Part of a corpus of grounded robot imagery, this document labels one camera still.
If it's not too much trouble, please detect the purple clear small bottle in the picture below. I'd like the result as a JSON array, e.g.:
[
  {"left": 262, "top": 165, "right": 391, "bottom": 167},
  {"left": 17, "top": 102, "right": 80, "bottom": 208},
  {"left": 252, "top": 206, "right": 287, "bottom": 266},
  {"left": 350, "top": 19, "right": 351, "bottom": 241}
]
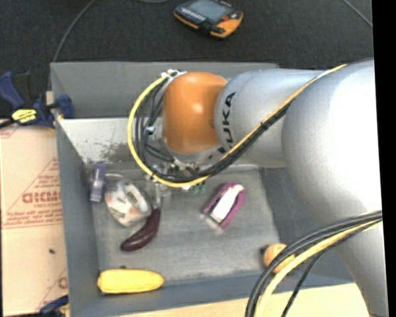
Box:
[{"left": 87, "top": 161, "right": 109, "bottom": 204}]

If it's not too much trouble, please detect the brown cardboard board red print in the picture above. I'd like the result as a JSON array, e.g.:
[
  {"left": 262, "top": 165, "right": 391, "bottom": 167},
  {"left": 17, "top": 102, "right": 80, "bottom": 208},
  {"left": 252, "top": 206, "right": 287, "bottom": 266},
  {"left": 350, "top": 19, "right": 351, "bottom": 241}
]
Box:
[{"left": 0, "top": 115, "right": 70, "bottom": 317}]

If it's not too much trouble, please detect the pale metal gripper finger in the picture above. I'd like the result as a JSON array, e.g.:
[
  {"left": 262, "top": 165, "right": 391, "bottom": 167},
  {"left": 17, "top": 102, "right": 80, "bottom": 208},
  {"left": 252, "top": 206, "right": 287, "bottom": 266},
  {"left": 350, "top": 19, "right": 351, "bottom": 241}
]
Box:
[
  {"left": 157, "top": 181, "right": 172, "bottom": 208},
  {"left": 147, "top": 177, "right": 159, "bottom": 204}
]

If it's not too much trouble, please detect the orange toy fruit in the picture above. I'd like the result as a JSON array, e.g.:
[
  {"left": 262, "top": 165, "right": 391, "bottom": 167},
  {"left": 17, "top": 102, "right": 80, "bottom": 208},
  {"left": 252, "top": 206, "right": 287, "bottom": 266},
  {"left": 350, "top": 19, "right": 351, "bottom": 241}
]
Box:
[{"left": 261, "top": 242, "right": 297, "bottom": 275}]

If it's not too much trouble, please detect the purple toy eggplant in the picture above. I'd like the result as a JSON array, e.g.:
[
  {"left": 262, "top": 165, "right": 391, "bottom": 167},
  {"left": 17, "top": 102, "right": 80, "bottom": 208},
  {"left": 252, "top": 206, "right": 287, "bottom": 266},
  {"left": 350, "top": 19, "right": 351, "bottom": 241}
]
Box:
[{"left": 117, "top": 207, "right": 165, "bottom": 253}]

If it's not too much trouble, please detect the yellow toy corn cob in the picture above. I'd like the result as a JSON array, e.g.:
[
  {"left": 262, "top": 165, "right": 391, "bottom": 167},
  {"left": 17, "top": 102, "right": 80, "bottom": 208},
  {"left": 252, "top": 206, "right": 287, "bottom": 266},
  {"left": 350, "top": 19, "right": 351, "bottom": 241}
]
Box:
[{"left": 96, "top": 265, "right": 165, "bottom": 296}]

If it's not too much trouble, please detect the purple and white stapler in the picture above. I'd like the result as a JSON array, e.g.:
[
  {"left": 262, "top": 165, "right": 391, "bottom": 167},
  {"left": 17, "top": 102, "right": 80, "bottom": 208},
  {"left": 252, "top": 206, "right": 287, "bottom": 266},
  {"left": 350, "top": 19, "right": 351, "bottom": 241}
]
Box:
[{"left": 199, "top": 181, "right": 248, "bottom": 233}]

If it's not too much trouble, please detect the white printed tape roll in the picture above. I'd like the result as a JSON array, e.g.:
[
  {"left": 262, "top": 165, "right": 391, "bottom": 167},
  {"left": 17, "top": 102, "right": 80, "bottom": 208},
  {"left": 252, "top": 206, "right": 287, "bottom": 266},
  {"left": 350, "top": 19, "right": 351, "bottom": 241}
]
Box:
[{"left": 102, "top": 176, "right": 154, "bottom": 230}]

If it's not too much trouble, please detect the grey metal bin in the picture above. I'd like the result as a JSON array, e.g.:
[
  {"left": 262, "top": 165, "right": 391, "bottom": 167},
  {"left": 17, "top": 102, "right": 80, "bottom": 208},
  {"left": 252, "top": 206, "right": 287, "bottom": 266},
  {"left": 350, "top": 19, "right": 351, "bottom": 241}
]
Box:
[{"left": 49, "top": 46, "right": 362, "bottom": 317}]

